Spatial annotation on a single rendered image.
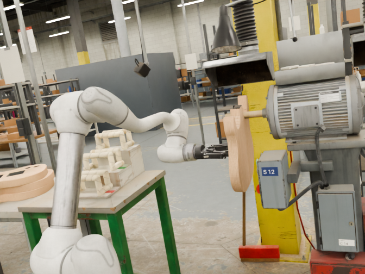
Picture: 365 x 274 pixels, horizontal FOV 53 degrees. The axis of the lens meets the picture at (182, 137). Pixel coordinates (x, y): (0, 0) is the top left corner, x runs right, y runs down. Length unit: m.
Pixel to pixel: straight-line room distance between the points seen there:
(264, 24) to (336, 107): 1.16
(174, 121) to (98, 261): 0.83
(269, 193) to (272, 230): 1.47
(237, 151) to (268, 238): 1.46
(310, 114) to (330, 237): 0.52
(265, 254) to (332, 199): 1.39
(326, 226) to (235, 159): 0.47
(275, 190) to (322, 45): 0.70
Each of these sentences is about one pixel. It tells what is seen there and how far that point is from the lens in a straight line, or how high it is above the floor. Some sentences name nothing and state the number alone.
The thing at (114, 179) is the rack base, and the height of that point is 0.98.
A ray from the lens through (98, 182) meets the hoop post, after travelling 1.95.
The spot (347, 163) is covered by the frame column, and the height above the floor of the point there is 1.02.
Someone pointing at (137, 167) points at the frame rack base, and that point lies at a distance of 2.23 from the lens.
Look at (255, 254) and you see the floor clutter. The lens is 2.97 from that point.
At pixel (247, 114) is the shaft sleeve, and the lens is 1.78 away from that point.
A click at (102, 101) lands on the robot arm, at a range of 1.43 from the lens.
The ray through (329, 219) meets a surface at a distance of 1.68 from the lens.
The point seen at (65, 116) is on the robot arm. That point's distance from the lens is 1.54.
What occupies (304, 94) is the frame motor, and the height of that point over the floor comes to 1.33.
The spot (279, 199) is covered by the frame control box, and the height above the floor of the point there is 0.96.
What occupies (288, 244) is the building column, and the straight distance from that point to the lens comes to 2.99.
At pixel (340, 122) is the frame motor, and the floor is 1.20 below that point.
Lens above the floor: 1.52
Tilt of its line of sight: 10 degrees down
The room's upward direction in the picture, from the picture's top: 9 degrees counter-clockwise
